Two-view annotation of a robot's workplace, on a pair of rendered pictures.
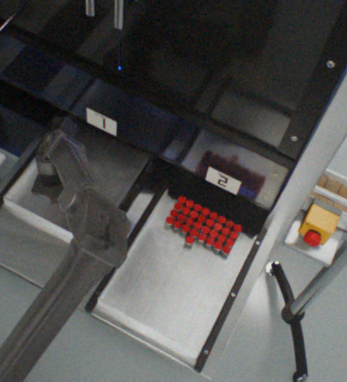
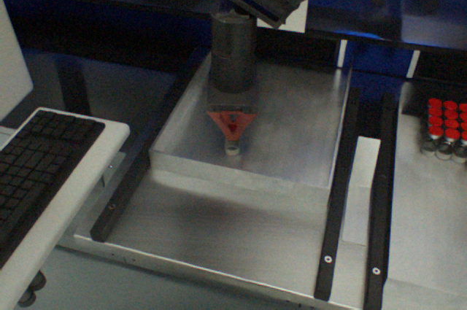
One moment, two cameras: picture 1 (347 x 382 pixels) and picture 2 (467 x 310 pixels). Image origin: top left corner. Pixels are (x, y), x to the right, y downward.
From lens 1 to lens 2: 0.90 m
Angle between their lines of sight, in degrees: 17
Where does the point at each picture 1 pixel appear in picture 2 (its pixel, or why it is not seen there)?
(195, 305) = not seen: outside the picture
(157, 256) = (436, 193)
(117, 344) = not seen: outside the picture
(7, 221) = (161, 190)
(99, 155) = (273, 85)
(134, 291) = (434, 256)
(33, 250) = (222, 225)
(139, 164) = (335, 85)
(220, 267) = not seen: outside the picture
